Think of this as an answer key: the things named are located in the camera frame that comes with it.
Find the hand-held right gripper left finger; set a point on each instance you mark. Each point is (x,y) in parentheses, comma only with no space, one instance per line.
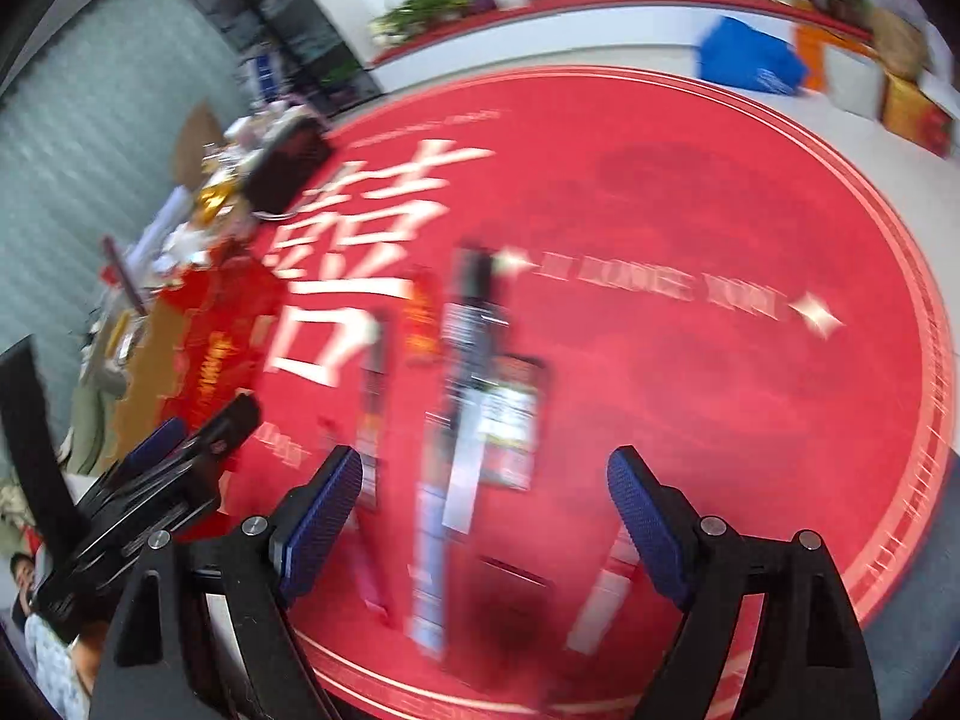
(322,525)

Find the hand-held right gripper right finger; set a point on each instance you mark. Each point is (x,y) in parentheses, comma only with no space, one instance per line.
(645,532)

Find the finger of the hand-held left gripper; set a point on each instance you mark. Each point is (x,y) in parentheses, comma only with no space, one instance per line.
(156,446)
(225,424)

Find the red cardboard box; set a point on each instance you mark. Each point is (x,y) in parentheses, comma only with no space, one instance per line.
(202,345)

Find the blue cartoon pen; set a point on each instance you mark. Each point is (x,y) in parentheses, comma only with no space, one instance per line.
(429,540)

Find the small red black box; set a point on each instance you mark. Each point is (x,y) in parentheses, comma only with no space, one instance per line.
(514,420)

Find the red round mat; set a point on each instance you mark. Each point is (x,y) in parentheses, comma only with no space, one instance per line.
(675,427)

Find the clear white pen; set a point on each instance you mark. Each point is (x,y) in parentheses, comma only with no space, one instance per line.
(465,472)

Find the gold foil package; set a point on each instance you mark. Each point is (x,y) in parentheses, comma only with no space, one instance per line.
(210,202)

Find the red lighter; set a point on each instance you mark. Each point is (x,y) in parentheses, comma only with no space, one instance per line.
(420,315)

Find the black marker pen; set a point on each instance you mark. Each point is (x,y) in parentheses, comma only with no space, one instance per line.
(476,300)

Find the wooden chair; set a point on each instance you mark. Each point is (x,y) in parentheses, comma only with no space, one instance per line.
(191,135)

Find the grey curtain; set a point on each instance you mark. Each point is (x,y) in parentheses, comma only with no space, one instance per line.
(97,150)

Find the glass shelf cabinet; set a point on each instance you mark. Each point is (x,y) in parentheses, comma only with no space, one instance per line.
(292,22)

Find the green potted plant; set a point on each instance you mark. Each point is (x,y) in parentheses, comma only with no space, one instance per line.
(412,11)

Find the blue bag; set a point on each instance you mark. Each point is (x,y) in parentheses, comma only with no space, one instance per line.
(750,56)

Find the red gift box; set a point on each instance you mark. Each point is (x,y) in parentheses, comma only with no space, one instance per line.
(919,112)

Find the orange paper bag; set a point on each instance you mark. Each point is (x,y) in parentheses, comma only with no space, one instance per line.
(812,52)

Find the white low cabinet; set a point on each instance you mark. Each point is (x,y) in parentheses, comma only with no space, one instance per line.
(600,22)

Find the brown paper bag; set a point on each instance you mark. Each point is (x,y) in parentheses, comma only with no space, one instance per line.
(898,45)

